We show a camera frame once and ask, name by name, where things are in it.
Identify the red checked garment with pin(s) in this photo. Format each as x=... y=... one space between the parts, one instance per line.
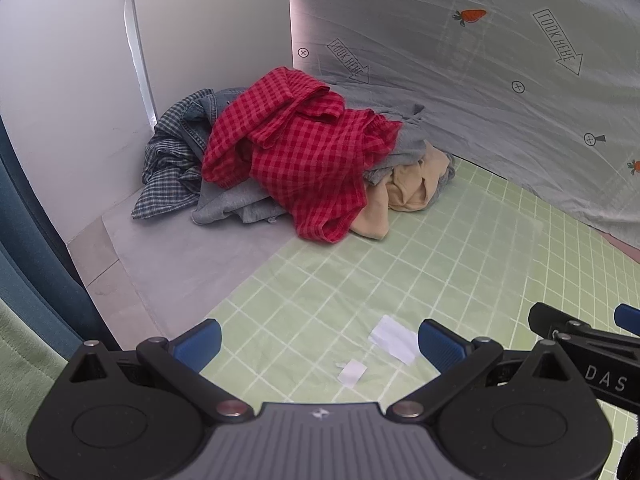
x=310 y=160

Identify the beige garment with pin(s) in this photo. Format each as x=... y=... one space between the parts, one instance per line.
x=410 y=185

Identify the small white paper piece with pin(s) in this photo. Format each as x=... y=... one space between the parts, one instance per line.
x=351 y=373

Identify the translucent plastic sheet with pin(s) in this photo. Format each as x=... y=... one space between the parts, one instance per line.
x=175 y=270

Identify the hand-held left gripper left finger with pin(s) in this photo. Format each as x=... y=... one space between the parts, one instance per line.
x=200 y=344

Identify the green fuzzy cloth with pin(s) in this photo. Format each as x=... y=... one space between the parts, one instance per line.
x=25 y=375

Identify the green grid mat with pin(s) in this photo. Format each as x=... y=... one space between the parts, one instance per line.
x=450 y=265

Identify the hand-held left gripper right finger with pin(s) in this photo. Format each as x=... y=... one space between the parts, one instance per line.
x=441 y=345

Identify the grey printed bedsheet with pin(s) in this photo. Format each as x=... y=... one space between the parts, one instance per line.
x=450 y=60

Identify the grey garment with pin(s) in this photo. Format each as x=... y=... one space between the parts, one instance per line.
x=230 y=206

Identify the silver wall strip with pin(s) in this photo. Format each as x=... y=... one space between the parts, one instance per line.
x=137 y=35

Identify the pink mat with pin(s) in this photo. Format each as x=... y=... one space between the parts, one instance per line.
x=625 y=247

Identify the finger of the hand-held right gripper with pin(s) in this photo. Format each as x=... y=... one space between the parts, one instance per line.
x=552 y=321
x=629 y=318

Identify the large white paper piece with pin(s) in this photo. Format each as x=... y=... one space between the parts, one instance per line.
x=395 y=337

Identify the blue curtain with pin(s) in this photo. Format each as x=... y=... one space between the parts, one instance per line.
x=30 y=240

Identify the blue denim garment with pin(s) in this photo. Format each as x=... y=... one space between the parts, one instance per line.
x=200 y=116

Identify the blue plaid shirt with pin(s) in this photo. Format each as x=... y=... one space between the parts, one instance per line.
x=165 y=170

